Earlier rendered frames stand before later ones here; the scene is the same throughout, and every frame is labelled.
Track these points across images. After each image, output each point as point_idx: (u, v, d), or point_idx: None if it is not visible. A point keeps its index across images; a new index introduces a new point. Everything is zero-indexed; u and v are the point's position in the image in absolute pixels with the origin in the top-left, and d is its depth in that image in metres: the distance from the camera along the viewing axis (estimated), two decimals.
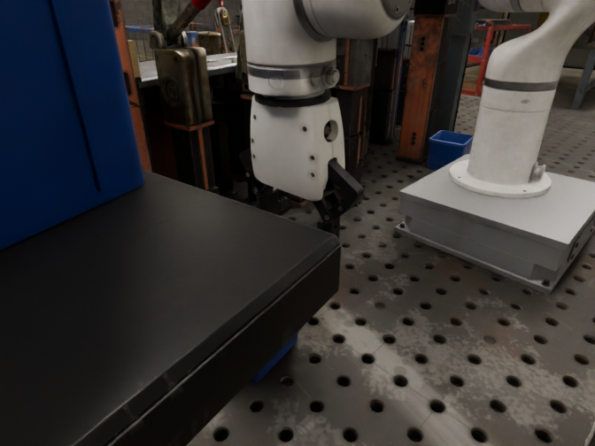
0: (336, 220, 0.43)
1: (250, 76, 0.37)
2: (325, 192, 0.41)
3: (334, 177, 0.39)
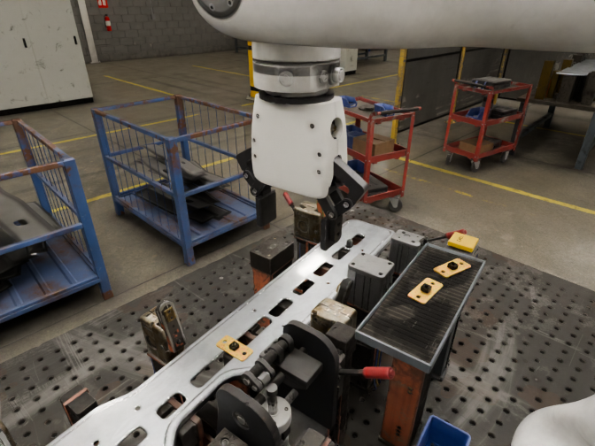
0: (340, 218, 0.43)
1: (257, 73, 0.37)
2: (328, 189, 0.42)
3: (339, 174, 0.40)
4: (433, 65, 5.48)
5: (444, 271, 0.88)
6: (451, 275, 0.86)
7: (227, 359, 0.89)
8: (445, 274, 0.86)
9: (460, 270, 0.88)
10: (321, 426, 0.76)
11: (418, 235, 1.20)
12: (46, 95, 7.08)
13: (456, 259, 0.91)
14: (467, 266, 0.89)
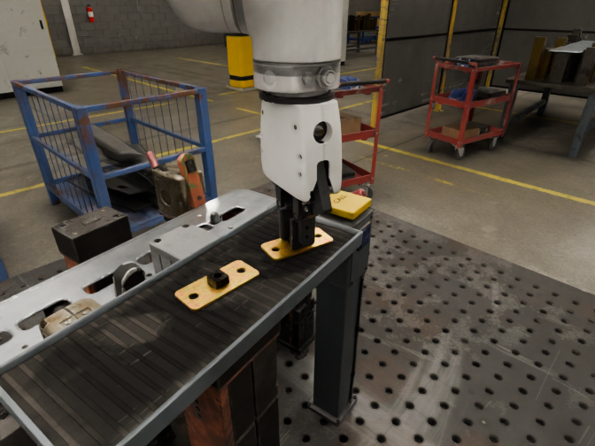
0: (308, 221, 0.45)
1: (253, 71, 0.38)
2: None
3: (313, 185, 0.40)
4: (417, 46, 5.07)
5: (278, 248, 0.47)
6: (286, 257, 0.46)
7: None
8: (275, 255, 0.46)
9: (310, 247, 0.47)
10: None
11: None
12: (11, 82, 6.68)
13: None
14: (326, 241, 0.48)
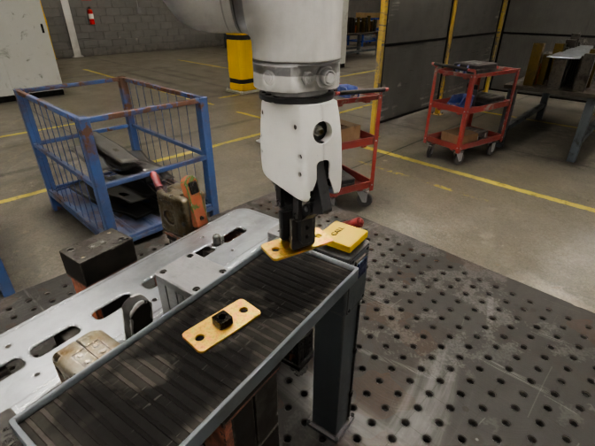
0: (308, 221, 0.45)
1: (252, 71, 0.38)
2: None
3: (313, 185, 0.40)
4: (416, 50, 5.10)
5: (278, 248, 0.47)
6: (286, 257, 0.46)
7: None
8: (275, 255, 0.46)
9: (310, 247, 0.47)
10: None
11: None
12: (11, 86, 6.71)
13: None
14: (326, 241, 0.48)
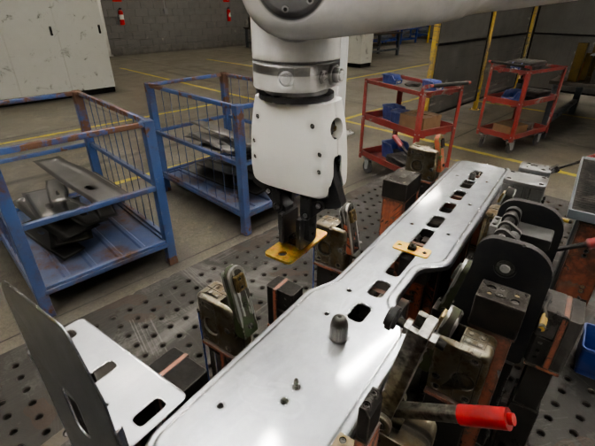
0: (313, 219, 0.45)
1: (257, 74, 0.37)
2: None
3: (328, 180, 0.41)
4: (461, 49, 5.52)
5: (283, 251, 0.46)
6: (297, 257, 0.45)
7: (405, 259, 0.93)
8: (287, 258, 0.45)
9: (312, 243, 0.48)
10: None
11: (544, 165, 1.24)
12: (70, 83, 7.12)
13: None
14: (321, 234, 0.50)
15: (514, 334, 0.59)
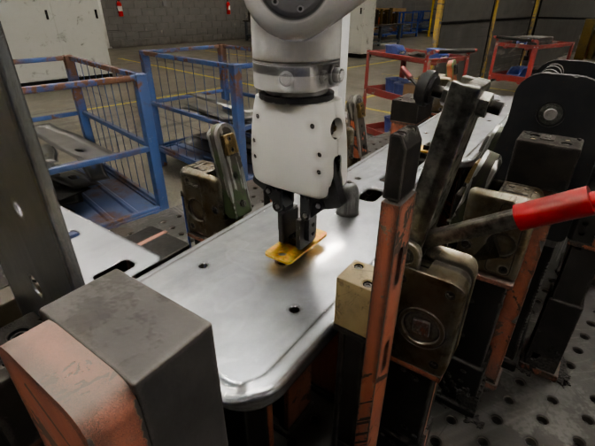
0: (313, 219, 0.45)
1: (257, 73, 0.37)
2: None
3: (328, 180, 0.41)
4: (465, 31, 5.41)
5: (283, 251, 0.46)
6: (297, 257, 0.45)
7: (421, 161, 0.82)
8: (287, 258, 0.45)
9: (312, 243, 0.48)
10: None
11: None
12: None
13: None
14: (321, 234, 0.50)
15: (566, 185, 0.48)
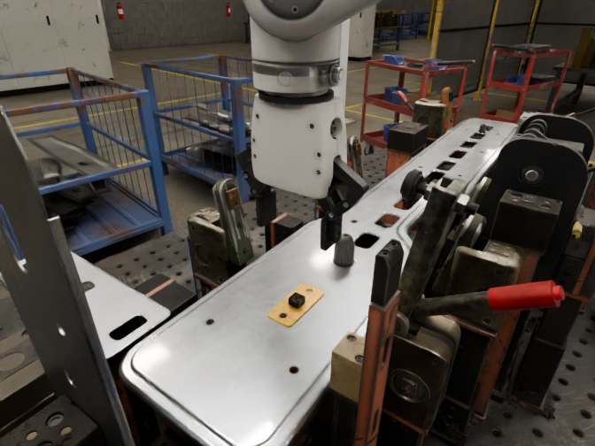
0: (339, 218, 0.43)
1: (256, 74, 0.37)
2: (328, 189, 0.42)
3: (339, 174, 0.40)
4: (464, 38, 5.45)
5: (284, 313, 0.51)
6: (297, 320, 0.50)
7: (414, 198, 0.86)
8: (287, 321, 0.49)
9: (311, 304, 0.52)
10: None
11: None
12: None
13: (301, 286, 0.56)
14: (319, 294, 0.54)
15: (544, 244, 0.52)
